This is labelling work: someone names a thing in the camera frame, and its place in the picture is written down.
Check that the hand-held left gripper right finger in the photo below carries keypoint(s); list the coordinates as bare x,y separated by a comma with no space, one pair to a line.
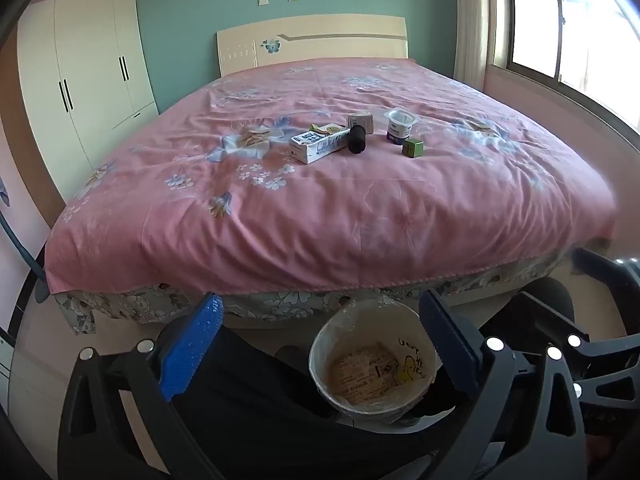
450,345

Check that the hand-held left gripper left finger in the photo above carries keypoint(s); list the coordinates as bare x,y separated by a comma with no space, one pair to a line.
192,345

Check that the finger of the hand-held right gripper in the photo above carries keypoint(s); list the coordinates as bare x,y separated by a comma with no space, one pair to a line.
605,267
610,370

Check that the white paper bucket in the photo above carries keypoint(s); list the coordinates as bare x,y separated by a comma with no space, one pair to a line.
370,320

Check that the green cube box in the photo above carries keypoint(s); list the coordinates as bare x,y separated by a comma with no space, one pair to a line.
412,148

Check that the black foam cylinder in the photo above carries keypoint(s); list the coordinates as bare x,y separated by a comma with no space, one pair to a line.
357,140

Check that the grey floral bed sheet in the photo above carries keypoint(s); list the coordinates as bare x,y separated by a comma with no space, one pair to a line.
150,305

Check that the person's black trousers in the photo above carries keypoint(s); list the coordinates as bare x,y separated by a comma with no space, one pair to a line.
260,410

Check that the pink floral blanket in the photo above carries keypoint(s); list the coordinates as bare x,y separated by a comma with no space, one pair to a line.
350,220

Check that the dark teal curved pipe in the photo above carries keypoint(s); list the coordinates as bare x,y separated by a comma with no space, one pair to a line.
22,252

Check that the white yogurt cup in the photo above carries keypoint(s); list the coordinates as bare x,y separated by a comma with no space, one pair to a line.
399,130

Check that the white blue milk carton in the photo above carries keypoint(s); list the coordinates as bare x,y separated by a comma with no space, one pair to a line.
315,146

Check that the small white printed box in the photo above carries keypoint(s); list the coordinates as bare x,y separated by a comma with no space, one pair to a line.
364,121

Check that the window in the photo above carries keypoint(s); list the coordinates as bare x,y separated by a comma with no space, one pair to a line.
590,20

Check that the yellow green wrapper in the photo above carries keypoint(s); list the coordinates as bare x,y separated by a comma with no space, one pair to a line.
320,128

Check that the cream curtain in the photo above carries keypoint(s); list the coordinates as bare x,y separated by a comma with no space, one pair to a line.
470,25

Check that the cream wardrobe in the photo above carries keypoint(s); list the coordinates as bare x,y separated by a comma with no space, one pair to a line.
85,85

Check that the cream bed headboard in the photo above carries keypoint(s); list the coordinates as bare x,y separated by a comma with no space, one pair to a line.
325,47

